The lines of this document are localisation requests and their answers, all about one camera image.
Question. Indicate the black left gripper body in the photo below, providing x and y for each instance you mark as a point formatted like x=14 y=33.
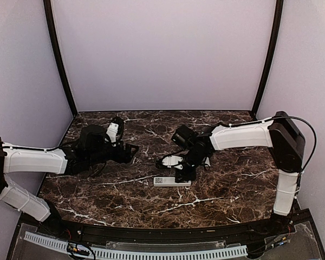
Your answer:
x=119 y=157

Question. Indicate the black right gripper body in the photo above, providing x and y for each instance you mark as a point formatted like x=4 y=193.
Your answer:
x=191 y=175

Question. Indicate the white remote control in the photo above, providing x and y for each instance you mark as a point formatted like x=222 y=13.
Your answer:
x=169 y=182

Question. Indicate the white battery cover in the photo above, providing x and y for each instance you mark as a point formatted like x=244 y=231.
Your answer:
x=207 y=162

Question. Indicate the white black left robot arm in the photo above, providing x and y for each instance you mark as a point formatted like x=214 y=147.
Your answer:
x=94 y=146

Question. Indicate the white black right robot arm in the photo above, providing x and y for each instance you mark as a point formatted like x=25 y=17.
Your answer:
x=276 y=136

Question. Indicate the black front frame rail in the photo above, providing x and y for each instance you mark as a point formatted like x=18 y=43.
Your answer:
x=251 y=232

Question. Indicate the small circuit board with wires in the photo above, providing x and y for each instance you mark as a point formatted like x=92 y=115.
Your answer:
x=79 y=251

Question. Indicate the white slotted cable duct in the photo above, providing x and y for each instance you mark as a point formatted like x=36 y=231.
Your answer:
x=121 y=250

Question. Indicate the black left corner frame post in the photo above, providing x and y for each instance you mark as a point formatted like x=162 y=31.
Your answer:
x=48 y=10

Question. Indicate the black corner frame post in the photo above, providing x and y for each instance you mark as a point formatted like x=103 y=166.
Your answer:
x=48 y=10
x=269 y=56

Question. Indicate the black right corner frame post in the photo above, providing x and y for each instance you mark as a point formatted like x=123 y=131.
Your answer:
x=269 y=56

